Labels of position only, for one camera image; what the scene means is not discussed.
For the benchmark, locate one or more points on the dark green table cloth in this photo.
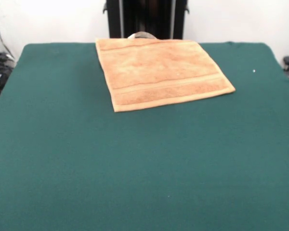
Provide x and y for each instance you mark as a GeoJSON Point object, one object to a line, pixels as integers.
{"type": "Point", "coordinates": [62, 156]}

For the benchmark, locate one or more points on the orange terry towel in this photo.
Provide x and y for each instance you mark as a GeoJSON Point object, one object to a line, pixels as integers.
{"type": "Point", "coordinates": [159, 72]}

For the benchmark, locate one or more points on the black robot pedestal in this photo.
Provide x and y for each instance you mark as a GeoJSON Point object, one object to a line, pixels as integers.
{"type": "Point", "coordinates": [144, 19]}

